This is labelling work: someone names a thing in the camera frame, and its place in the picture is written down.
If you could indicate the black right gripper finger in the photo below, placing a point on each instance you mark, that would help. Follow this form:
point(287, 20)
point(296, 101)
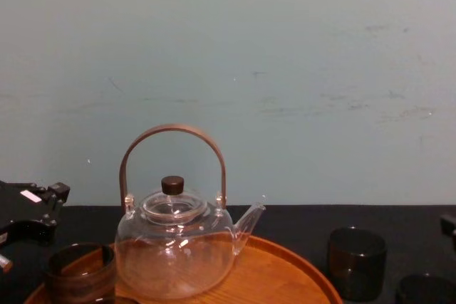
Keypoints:
point(449, 226)

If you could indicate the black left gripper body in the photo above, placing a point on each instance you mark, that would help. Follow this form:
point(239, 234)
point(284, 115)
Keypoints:
point(14, 208)

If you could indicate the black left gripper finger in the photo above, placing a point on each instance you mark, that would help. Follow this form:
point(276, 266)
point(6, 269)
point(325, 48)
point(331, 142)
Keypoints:
point(32, 230)
point(58, 191)

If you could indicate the round wooden tray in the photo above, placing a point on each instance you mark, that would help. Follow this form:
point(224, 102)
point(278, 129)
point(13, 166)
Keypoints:
point(270, 275)

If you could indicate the dark smoked glass cup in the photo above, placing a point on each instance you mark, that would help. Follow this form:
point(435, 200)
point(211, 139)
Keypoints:
point(80, 275)
point(427, 291)
point(356, 268)

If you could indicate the glass lid with dark knob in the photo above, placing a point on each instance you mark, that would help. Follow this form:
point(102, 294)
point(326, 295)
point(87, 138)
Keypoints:
point(173, 204)

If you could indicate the black table cloth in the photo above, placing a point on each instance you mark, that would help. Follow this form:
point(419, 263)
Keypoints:
point(303, 222)

